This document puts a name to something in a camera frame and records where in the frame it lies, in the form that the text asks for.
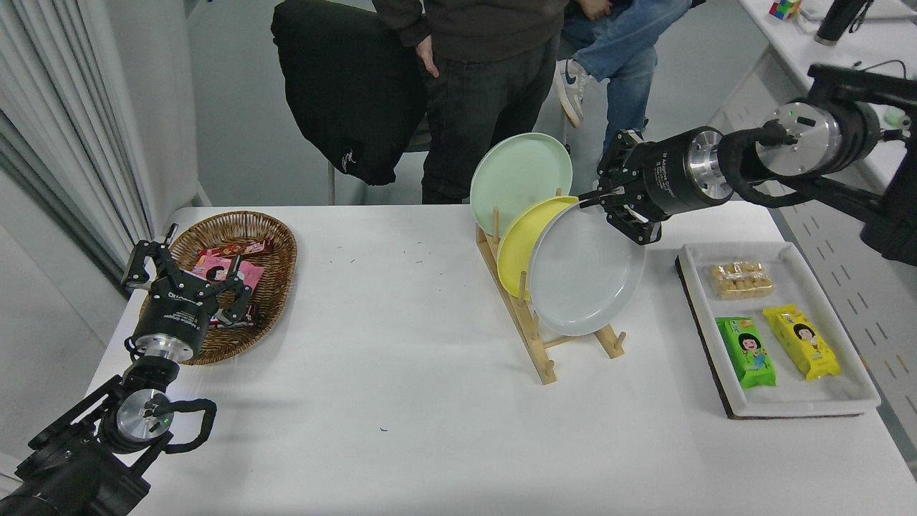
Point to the grey plate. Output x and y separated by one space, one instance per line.
584 276

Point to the green snack packet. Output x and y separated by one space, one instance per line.
746 352

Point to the white rectangular tray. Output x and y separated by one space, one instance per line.
788 398

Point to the seated person's hand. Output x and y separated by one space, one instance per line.
596 8

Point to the dark snack bar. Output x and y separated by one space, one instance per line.
251 312

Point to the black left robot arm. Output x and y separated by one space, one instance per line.
64 473

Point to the yellow plate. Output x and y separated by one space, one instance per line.
523 244

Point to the standing person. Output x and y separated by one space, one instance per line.
487 93

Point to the pink snack box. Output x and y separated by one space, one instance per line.
247 276

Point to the clear packet of nut snack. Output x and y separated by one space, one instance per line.
741 279

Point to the brown wicker basket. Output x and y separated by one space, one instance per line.
276 287

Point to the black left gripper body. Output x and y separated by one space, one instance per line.
175 315

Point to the colourful puzzle cube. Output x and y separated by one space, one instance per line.
784 8

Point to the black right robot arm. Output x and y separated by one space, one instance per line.
824 150

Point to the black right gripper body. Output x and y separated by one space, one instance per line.
663 175

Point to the yellow snack packet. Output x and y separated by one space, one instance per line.
801 342

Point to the white pleated curtain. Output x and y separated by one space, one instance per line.
57 107

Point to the black bottle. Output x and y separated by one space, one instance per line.
834 21

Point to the standing person's hand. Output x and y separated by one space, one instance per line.
427 57

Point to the pale green plate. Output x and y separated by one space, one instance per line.
516 179

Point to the wooden plate rack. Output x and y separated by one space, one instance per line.
548 369

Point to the red snack bar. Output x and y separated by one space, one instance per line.
243 248

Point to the seated person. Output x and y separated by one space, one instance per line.
630 64

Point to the black jacket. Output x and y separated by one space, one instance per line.
351 93

